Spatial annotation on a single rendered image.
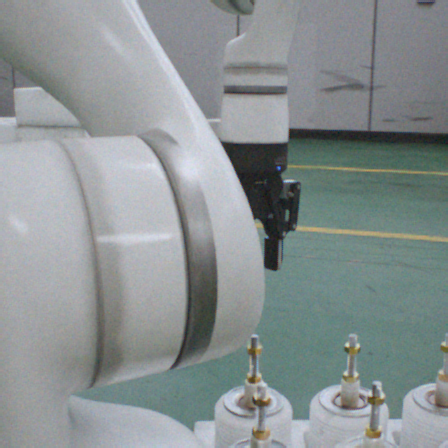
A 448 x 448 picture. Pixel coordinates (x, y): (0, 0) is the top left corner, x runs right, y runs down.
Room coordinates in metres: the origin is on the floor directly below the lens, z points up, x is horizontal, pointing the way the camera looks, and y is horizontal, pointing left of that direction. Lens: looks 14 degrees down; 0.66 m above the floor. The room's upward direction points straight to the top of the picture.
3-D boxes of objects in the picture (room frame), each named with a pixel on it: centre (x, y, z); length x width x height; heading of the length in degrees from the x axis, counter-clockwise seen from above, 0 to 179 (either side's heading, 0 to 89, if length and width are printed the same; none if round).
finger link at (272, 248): (0.72, -0.06, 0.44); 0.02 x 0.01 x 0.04; 43
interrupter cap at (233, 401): (0.70, -0.03, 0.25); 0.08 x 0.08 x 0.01
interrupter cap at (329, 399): (0.70, -0.15, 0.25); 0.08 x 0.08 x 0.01
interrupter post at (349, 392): (0.70, -0.15, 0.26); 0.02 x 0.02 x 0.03
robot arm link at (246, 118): (0.72, -0.02, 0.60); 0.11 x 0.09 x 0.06; 43
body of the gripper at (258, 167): (0.70, -0.03, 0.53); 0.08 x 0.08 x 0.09
